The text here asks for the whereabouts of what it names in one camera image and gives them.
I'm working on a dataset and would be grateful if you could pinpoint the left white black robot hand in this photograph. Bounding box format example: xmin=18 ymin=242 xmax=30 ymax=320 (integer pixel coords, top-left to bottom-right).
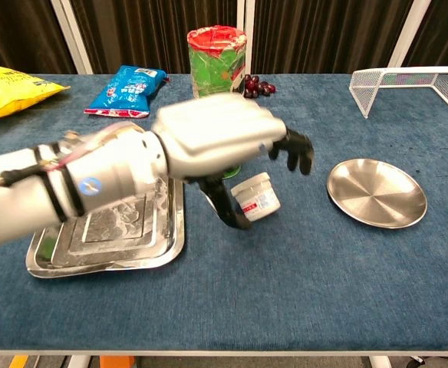
xmin=151 ymin=93 xmax=316 ymax=231

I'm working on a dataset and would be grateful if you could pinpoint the small white cup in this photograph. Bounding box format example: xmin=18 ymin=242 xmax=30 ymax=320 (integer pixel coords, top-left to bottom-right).
xmin=230 ymin=172 xmax=282 ymax=222

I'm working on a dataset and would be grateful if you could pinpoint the green can with red lid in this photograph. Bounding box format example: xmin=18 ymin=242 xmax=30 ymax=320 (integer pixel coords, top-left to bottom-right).
xmin=186 ymin=25 xmax=248 ymax=180

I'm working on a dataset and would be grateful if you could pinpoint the round steel plate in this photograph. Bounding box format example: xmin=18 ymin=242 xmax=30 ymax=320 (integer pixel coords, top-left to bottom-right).
xmin=326 ymin=157 xmax=428 ymax=230

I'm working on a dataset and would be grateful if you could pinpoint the rectangular steel tray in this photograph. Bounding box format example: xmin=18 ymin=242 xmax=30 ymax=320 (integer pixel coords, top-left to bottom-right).
xmin=25 ymin=176 xmax=186 ymax=280

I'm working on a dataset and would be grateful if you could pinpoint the white wire mesh rack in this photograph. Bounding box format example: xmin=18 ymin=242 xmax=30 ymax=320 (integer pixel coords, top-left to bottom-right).
xmin=348 ymin=66 xmax=448 ymax=120

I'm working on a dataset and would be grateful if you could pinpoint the blue snack bag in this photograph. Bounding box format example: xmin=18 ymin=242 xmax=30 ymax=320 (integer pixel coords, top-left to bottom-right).
xmin=84 ymin=64 xmax=170 ymax=119

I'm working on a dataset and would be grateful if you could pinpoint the white partition post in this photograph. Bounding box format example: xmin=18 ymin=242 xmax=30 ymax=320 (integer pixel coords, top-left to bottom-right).
xmin=50 ymin=0 xmax=94 ymax=76
xmin=236 ymin=0 xmax=256 ymax=76
xmin=387 ymin=0 xmax=436 ymax=70

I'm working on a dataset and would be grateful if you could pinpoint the yellow snack bag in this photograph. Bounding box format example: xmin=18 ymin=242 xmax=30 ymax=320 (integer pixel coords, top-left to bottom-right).
xmin=0 ymin=63 xmax=71 ymax=122

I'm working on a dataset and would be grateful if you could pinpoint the red grape bunch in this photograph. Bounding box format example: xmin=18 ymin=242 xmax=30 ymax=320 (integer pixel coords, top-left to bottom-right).
xmin=244 ymin=74 xmax=277 ymax=100

